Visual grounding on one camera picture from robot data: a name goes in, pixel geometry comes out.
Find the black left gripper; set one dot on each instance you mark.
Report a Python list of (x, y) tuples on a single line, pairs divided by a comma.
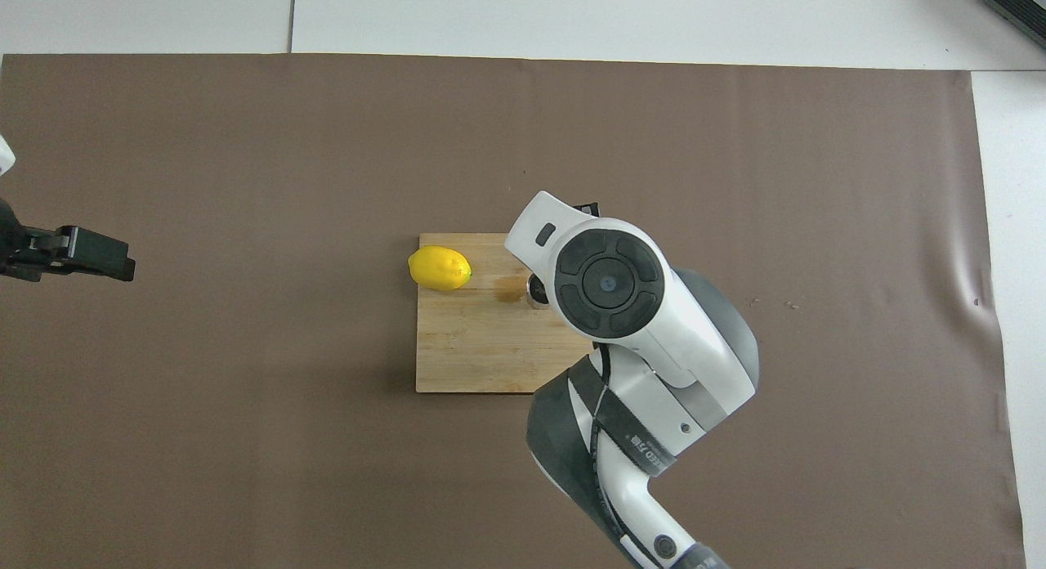
[(9, 240)]

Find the steel double jigger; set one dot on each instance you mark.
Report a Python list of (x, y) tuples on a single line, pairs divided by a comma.
[(535, 295)]

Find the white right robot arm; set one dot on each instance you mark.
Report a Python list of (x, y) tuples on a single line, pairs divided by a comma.
[(654, 373)]

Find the yellow lemon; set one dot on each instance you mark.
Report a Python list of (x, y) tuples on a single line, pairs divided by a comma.
[(440, 268)]

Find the brown paper table mat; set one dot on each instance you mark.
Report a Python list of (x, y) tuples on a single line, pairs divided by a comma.
[(245, 471)]

